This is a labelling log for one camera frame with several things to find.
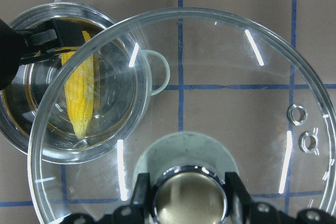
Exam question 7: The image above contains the glass pot lid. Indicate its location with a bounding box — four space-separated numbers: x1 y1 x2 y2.
28 8 335 223

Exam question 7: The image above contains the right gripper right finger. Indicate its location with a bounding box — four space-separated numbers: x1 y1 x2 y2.
224 172 335 223

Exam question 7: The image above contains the pale green electric pot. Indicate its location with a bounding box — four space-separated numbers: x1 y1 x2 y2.
1 2 171 164

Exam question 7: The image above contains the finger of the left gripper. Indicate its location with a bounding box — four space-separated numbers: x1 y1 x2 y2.
25 18 85 53

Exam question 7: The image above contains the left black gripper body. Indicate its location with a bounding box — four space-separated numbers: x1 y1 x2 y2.
1 20 26 90

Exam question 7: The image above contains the yellow corn cob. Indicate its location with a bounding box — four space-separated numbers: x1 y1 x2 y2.
60 30 100 140

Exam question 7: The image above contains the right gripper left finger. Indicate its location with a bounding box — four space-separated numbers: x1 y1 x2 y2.
61 173 151 223

